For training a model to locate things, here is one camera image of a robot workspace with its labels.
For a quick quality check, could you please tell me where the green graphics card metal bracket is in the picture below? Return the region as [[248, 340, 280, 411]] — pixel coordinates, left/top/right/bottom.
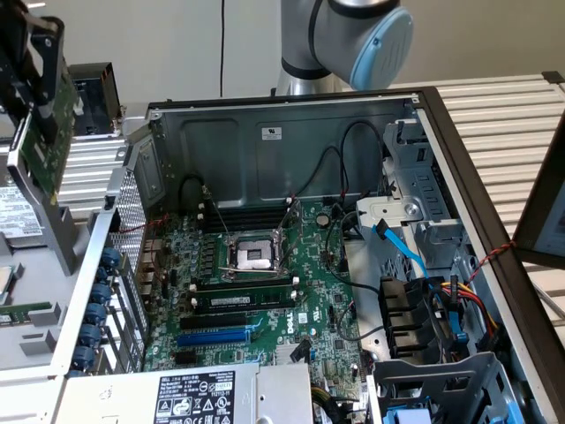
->
[[0, 65, 78, 207]]

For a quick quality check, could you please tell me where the silver hard disk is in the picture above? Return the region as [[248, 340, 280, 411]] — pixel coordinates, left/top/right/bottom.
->
[[0, 174, 48, 248]]

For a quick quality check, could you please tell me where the open grey PC case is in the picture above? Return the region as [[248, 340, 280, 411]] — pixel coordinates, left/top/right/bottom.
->
[[50, 86, 565, 424]]

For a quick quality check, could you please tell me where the grey parts rack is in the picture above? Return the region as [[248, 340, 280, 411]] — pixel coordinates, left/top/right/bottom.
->
[[0, 165, 111, 373]]

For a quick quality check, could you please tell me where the thin metal locking lever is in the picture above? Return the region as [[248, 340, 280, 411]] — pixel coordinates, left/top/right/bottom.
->
[[201, 185, 231, 239]]

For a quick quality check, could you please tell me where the green spare RAM stick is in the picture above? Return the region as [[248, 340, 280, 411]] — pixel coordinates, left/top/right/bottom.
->
[[0, 302, 55, 326]]

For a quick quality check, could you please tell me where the silver CPU socket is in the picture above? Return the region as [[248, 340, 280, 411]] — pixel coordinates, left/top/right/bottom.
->
[[220, 232, 295, 284]]

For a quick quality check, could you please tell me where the metal socket cover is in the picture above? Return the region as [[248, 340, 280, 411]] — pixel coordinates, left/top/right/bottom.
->
[[275, 198, 306, 275]]

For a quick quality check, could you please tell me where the long black expansion slot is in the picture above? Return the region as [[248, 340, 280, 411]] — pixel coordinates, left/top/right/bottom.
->
[[179, 314, 248, 331]]

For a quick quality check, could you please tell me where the green RAM stick white label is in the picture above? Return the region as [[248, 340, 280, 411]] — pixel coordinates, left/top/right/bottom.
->
[[196, 291, 297, 311]]

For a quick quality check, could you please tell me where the blue expansion slot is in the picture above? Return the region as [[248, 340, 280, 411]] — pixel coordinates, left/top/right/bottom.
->
[[175, 329, 249, 348]]

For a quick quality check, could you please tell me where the grey power supply with label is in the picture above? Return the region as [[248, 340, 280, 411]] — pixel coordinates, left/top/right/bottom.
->
[[56, 361, 315, 424]]

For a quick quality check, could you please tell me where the green Dell motherboard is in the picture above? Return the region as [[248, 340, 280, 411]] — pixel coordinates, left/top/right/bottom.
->
[[140, 196, 372, 398]]

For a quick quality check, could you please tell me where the silver chipset heatsink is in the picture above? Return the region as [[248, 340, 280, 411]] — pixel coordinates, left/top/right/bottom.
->
[[275, 342, 310, 364]]

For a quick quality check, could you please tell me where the silver metal disk bay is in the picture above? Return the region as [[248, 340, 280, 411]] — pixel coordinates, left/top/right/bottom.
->
[[355, 117, 471, 284]]

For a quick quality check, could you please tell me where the black plastic fan shroud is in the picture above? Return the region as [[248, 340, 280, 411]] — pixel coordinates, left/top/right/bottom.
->
[[378, 276, 443, 360]]

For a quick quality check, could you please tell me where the black table corner cap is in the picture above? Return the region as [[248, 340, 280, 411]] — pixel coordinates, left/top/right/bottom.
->
[[541, 70, 565, 90]]

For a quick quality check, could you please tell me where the grey disk bay blue insert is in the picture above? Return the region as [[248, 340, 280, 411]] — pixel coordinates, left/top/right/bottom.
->
[[366, 352, 520, 424]]

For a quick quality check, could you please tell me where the black framed monitor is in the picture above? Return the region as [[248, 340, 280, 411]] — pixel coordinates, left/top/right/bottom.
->
[[514, 127, 565, 267]]

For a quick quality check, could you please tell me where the thin black wall cable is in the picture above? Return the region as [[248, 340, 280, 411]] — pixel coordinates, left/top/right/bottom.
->
[[219, 0, 227, 99]]

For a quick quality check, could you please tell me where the red black twisted wire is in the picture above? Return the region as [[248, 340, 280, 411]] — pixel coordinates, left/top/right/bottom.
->
[[117, 213, 171, 267], [466, 240, 518, 284]]

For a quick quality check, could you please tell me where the blue SATA wire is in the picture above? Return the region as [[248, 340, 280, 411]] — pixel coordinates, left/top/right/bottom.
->
[[373, 219, 430, 280]]

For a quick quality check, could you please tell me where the braided black yellow power cable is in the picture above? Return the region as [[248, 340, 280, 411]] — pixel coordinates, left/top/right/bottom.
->
[[311, 384, 354, 424]]

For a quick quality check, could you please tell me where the red yellow power wire bundle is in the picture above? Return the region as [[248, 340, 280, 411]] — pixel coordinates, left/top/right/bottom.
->
[[440, 275, 502, 351]]

